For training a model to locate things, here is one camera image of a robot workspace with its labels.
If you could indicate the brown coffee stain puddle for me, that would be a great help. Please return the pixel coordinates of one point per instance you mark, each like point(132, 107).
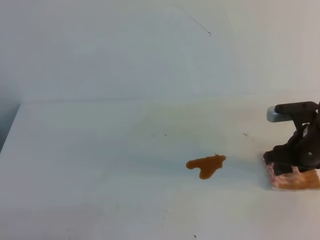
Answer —
point(207, 165)

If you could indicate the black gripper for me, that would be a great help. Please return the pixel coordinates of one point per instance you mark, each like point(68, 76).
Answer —
point(302, 150)

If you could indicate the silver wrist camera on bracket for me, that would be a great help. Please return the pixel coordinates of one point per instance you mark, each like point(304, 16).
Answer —
point(298, 112)

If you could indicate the pink striped white rag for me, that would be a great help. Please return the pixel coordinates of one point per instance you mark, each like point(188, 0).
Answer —
point(297, 181)

